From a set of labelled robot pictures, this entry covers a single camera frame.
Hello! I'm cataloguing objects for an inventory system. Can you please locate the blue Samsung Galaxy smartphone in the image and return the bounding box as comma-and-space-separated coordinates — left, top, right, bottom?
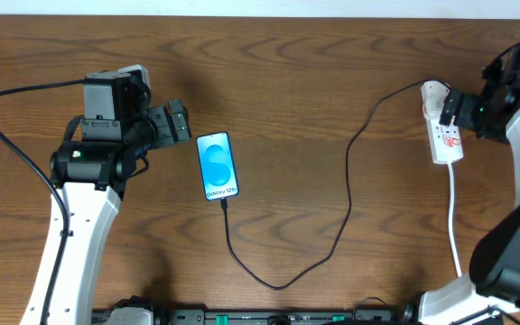
196, 132, 239, 200

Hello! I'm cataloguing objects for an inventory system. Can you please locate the black charger cable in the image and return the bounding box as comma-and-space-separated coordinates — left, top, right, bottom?
219, 78, 455, 291

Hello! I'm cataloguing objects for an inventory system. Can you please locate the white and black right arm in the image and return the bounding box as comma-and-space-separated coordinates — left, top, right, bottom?
404, 42, 520, 324

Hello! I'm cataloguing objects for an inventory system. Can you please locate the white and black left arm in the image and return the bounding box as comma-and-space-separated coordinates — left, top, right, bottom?
21, 99, 191, 324

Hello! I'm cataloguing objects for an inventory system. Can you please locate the white USB charger adapter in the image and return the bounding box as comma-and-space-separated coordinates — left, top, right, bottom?
421, 80, 450, 118

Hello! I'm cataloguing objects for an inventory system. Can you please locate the white power strip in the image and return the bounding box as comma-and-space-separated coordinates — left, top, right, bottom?
422, 97, 464, 165

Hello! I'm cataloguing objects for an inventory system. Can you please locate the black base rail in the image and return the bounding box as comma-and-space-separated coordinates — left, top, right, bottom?
90, 296, 418, 325

